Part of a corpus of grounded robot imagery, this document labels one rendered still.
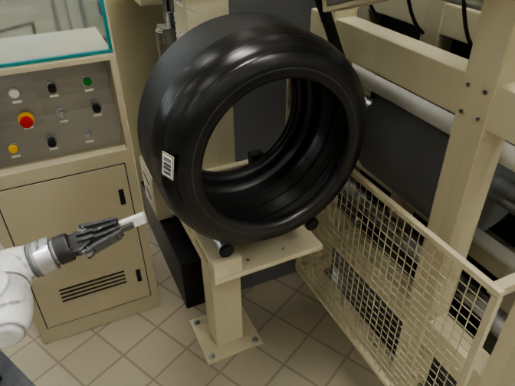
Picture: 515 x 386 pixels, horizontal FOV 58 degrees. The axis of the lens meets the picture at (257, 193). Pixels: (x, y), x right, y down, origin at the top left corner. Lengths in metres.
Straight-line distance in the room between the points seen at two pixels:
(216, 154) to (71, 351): 1.23
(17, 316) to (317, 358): 1.43
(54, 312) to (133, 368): 0.43
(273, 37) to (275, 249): 0.68
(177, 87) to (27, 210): 1.06
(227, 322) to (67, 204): 0.84
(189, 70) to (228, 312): 1.27
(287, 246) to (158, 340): 1.02
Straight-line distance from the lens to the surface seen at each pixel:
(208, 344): 2.24
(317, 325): 2.32
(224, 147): 1.58
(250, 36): 1.09
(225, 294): 2.00
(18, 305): 1.13
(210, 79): 1.04
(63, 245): 1.25
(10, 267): 1.23
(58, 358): 2.38
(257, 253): 1.46
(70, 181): 1.92
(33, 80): 1.80
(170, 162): 1.07
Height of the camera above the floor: 1.78
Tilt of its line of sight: 34 degrees down
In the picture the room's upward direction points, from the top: 1 degrees counter-clockwise
